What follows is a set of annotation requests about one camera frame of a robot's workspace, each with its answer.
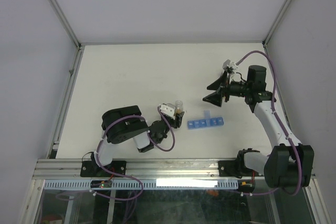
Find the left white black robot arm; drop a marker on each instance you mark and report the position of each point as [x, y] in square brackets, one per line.
[122, 124]

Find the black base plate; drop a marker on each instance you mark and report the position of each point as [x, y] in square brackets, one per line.
[239, 168]
[91, 169]

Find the blue weekly pill organizer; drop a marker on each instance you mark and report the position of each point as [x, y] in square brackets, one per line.
[206, 122]

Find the grey slotted cable duct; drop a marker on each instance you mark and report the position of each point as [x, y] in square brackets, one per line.
[147, 184]

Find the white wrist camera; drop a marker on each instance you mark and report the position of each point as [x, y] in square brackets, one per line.
[230, 67]
[167, 110]

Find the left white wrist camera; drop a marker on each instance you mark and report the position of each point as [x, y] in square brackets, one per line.
[167, 110]

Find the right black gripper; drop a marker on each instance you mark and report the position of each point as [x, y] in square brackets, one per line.
[216, 97]

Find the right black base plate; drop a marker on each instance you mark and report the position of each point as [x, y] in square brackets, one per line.
[239, 168]

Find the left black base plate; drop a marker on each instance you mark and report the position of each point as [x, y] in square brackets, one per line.
[91, 169]

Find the aluminium frame post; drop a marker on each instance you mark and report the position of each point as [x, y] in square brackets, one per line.
[65, 23]
[276, 22]

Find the right aluminium frame post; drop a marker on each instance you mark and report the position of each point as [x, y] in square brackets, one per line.
[276, 22]

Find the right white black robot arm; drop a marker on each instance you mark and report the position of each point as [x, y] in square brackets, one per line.
[289, 165]

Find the clear capsule bottle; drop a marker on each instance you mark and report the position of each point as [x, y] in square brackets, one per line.
[178, 106]

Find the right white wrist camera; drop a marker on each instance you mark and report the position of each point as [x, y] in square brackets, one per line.
[230, 67]

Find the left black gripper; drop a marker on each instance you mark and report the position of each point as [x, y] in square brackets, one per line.
[176, 123]

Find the left aluminium frame post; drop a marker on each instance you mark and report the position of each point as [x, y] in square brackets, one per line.
[65, 23]

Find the aluminium mounting rail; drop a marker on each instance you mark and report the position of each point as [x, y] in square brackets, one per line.
[138, 168]

